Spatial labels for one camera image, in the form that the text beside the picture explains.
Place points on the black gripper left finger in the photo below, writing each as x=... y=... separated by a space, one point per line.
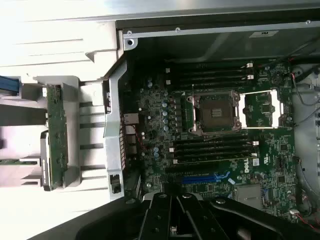
x=158 y=218

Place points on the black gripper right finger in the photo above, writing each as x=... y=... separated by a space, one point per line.
x=200 y=220

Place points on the blue expansion slot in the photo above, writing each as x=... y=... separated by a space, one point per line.
x=200 y=178

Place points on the grey chipset heatsink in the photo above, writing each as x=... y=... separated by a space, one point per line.
x=250 y=197

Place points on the black RAM slot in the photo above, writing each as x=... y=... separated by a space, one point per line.
x=215 y=142
x=215 y=160
x=210 y=83
x=215 y=148
x=210 y=77
x=215 y=154
x=210 y=71

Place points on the green motherboard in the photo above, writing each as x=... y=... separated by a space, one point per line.
x=275 y=155

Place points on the grey parts rack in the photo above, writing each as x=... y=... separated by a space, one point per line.
x=85 y=140

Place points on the CPU socket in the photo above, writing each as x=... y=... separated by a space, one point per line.
x=217 y=112

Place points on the metal socket cover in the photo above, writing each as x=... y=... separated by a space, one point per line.
x=274 y=110

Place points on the green RAM stick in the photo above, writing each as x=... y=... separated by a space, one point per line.
x=15 y=162

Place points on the black open PC case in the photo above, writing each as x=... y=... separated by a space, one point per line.
x=200 y=45

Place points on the hard disk drive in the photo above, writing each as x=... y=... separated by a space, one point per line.
x=8 y=86

